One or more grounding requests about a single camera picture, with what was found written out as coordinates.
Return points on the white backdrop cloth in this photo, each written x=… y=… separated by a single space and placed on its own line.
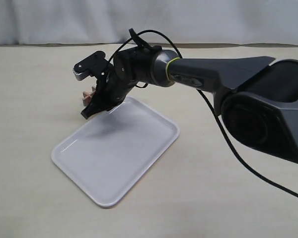
x=239 y=22

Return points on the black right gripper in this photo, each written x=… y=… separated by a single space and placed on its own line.
x=130 y=66

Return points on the brown wooden block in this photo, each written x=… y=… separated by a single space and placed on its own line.
x=88 y=95

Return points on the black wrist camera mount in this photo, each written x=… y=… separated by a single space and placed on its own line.
x=93 y=66

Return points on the white plastic tray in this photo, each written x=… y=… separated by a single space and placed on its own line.
x=112 y=151

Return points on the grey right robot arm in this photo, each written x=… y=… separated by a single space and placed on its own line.
x=256 y=97

